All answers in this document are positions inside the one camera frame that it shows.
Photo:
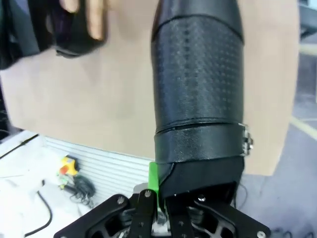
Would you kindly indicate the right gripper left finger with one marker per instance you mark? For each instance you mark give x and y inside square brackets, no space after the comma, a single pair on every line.
[143,218]

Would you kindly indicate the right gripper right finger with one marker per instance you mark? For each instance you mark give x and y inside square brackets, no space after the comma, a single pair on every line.
[198,220]

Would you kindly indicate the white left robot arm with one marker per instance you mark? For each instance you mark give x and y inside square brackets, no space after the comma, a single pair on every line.
[19,186]

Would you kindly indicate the person right hand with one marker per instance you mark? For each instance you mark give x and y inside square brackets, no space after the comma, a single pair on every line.
[96,19]

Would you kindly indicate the yellow emergency stop button box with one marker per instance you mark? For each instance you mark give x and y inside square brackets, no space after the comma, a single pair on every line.
[69,164]

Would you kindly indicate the slotted aluminium base plate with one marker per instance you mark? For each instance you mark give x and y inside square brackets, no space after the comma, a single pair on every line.
[119,173]

